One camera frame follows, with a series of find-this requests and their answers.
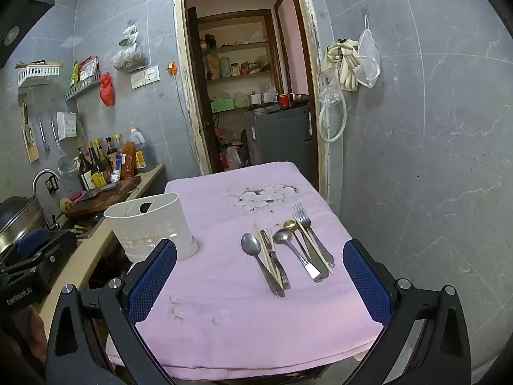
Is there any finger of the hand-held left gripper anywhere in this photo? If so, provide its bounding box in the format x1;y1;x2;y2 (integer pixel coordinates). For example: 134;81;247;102
17;228;78;266

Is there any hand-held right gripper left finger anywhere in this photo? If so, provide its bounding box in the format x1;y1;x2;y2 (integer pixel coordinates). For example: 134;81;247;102
45;238;178;385

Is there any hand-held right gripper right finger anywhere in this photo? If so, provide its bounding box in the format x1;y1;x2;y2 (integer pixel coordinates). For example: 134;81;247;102
342;238;472;385

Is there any white plastic utensil holder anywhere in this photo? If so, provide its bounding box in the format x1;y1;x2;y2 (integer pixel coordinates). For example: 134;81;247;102
103;192;199;261

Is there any silver fork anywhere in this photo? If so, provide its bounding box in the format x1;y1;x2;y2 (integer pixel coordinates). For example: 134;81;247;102
297;203;335;269
292;204;330;277

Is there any silver spoon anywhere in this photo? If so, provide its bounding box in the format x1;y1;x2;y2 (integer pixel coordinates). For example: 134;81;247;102
273;228;324;283
241;233;286;298

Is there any gold spoon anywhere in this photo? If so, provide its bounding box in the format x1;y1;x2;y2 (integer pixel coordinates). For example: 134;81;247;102
283;220;330;277

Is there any metal peeler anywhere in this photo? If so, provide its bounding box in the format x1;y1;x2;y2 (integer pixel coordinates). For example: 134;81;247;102
260;229;291;290

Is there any person's left forearm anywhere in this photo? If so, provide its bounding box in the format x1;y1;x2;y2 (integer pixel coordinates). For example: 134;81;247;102
0;309;46;373

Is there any beige kitchen counter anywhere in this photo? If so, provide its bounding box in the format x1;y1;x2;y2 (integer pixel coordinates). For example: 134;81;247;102
40;163;166;329

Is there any steel pot with lid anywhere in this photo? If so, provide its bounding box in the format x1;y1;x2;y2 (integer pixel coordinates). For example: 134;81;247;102
0;196;46;258

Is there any wooden cutting board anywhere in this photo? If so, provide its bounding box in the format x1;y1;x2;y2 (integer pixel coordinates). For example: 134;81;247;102
66;175;142;218

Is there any metal faucet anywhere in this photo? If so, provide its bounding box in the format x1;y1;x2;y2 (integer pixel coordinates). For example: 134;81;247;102
32;168;62;225

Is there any metal strainer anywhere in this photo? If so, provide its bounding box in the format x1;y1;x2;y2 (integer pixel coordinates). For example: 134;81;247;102
50;117;78;180

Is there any pink floral tablecloth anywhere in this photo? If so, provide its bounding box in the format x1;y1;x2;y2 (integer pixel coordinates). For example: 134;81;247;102
105;161;383;381

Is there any row of sauce bottles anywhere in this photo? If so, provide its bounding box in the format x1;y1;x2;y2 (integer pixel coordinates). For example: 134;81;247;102
75;133;123;192

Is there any hanging metal utensil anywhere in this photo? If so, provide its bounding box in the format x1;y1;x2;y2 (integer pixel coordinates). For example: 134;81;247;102
38;118;51;154

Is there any orange packet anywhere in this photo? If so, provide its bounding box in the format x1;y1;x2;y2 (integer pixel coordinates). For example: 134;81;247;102
122;142;137;180

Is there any hanging wooden board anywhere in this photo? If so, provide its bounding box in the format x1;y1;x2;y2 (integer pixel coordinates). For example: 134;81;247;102
18;94;41;164

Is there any large oil jug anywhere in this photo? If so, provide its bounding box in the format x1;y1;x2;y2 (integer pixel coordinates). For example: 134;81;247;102
129;127;147;170

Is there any red and white plastic bag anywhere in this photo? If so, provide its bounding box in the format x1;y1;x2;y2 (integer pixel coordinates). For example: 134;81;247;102
217;128;248;172

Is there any grey refrigerator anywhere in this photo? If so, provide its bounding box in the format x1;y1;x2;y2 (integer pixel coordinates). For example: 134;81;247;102
246;105;314;168

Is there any red seasoning packet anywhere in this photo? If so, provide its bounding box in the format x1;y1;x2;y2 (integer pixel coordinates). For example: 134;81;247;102
78;57;99;81

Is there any clear plastic bag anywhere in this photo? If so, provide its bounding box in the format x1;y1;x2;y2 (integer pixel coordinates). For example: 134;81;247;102
319;79;341;107

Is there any hanging bag of dried goods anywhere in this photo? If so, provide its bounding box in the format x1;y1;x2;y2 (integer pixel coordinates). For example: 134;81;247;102
110;20;148;73

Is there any white mesh bag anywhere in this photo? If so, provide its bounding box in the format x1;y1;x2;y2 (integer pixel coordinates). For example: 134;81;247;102
356;28;381;89

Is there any black range hood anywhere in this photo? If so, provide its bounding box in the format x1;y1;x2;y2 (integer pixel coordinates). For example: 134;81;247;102
0;0;57;69

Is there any wooden shelf unit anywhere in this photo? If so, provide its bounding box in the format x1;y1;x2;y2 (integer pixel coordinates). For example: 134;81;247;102
198;9;279;113

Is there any white wall calendar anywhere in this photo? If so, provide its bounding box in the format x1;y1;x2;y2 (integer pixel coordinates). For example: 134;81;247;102
56;111;78;141

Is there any metal wall shelf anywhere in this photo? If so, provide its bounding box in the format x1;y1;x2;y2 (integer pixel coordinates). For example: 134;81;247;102
64;70;102;101

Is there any wooden door frame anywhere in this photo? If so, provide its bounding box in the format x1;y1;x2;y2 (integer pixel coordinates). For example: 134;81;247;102
172;0;335;205

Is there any white wall basket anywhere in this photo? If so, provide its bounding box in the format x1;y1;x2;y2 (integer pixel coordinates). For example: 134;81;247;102
16;61;61;88

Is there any white wall socket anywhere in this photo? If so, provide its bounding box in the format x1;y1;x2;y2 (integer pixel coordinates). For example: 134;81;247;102
131;67;160;89

